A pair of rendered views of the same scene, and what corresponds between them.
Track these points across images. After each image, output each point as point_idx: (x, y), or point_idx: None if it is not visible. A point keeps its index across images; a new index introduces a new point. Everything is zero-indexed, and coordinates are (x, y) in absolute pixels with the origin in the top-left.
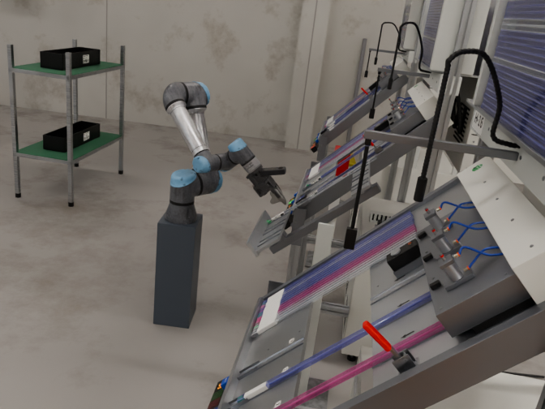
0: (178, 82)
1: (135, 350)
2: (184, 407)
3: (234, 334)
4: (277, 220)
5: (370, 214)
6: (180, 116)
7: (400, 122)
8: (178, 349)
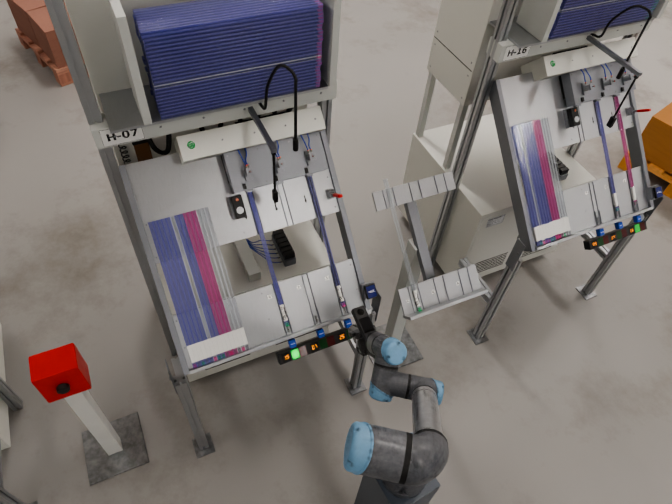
0: (415, 448)
1: (459, 501)
2: (472, 408)
3: None
4: (423, 295)
5: (254, 276)
6: (439, 424)
7: (320, 156)
8: None
